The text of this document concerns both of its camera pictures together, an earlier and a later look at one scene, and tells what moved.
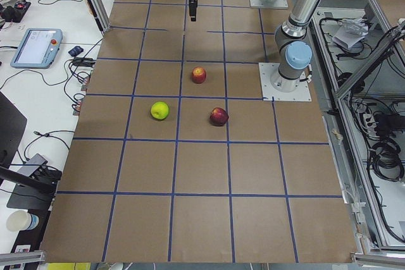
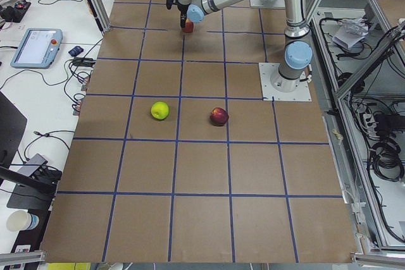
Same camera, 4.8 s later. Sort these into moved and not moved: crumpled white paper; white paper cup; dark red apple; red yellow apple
Moved: red yellow apple
Not moved: crumpled white paper; dark red apple; white paper cup
